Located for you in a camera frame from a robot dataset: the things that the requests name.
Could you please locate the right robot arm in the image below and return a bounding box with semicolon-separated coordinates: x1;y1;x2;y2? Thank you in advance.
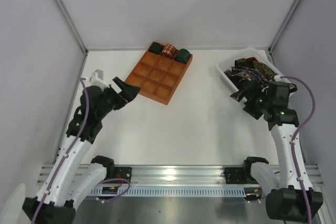
231;80;323;223

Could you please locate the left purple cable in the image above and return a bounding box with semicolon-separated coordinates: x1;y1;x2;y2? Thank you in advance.
31;77;131;224

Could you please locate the navy floral tie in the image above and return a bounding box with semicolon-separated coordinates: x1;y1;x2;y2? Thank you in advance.
224;68;266;89

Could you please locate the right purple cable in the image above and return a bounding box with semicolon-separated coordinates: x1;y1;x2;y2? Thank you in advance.
278;76;315;224

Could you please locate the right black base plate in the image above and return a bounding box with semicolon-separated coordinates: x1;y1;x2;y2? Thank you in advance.
223;167;248;185

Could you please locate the pile of dark ties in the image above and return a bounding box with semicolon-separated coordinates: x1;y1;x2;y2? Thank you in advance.
224;58;277;101

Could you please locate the purple cable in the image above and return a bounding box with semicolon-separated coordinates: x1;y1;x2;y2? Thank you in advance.
31;77;131;224
278;76;315;224

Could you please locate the orange wooden divided tray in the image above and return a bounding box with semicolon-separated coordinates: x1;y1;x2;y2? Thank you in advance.
125;44;193;105

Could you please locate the white plastic basket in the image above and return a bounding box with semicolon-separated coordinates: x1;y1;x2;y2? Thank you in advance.
216;47;283;92

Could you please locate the red patterned rolled tie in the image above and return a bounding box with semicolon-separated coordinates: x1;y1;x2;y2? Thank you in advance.
160;44;178;59

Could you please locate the dark green rolled tie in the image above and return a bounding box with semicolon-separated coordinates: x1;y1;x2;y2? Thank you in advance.
148;42;164;55

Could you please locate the aluminium rail frame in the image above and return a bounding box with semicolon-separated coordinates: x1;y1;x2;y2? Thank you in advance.
36;163;326;198

